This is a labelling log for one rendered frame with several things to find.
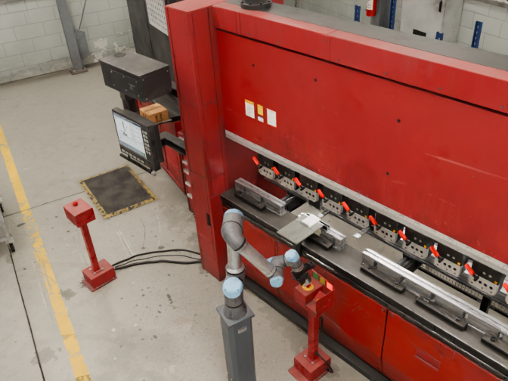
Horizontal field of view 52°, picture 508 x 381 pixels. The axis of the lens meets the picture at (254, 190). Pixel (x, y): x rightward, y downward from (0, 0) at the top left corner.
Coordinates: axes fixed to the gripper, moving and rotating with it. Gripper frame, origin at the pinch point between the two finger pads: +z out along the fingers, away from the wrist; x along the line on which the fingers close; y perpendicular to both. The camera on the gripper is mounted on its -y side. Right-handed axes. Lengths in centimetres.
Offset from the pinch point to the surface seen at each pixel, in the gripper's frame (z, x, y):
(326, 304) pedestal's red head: 10.2, 14.2, 2.0
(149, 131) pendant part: -83, -120, 5
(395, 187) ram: -56, 34, -57
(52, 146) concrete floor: 64, -459, 44
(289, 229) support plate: -13.2, -30.6, -17.5
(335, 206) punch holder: -28, -7, -42
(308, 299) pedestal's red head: 5.5, 4.9, 8.2
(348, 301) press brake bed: 25.5, 15.3, -12.0
